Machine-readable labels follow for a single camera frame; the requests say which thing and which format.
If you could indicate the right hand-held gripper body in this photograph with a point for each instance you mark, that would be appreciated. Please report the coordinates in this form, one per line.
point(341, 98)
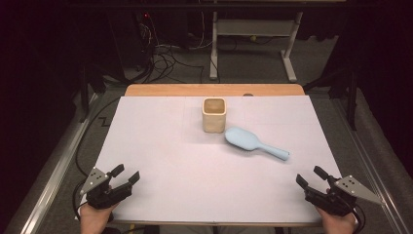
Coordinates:
point(337, 201)

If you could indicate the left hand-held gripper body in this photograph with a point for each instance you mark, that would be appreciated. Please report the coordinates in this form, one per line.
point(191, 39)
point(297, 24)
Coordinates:
point(100, 195)

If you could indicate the light blue hairbrush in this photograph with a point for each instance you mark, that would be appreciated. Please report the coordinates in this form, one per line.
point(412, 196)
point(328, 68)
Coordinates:
point(242, 138)

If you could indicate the person's right hand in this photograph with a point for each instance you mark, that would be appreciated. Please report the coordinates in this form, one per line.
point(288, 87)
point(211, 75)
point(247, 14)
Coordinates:
point(339, 225)

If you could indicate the person's left hand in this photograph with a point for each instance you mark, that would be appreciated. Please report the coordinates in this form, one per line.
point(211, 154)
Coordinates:
point(94, 221)

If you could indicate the white table cover sheet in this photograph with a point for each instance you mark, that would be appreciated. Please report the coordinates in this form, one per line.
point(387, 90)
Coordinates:
point(168, 156)

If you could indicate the black metal stand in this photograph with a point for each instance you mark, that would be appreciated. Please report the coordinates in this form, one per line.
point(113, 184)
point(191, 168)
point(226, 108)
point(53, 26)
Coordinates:
point(350, 97)
point(94, 81)

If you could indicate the beige square cup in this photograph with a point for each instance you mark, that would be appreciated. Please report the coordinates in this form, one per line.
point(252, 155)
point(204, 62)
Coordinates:
point(214, 123)

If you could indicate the wooden table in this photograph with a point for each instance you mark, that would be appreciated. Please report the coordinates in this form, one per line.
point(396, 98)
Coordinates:
point(181, 90)

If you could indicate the grey metal floor rail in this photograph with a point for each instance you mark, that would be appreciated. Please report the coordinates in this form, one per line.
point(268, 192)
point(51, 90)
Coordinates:
point(55, 175)
point(370, 162)

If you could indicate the white metal desk frame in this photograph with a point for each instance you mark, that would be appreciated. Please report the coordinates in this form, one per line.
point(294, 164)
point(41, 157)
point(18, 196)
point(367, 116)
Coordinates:
point(253, 27)

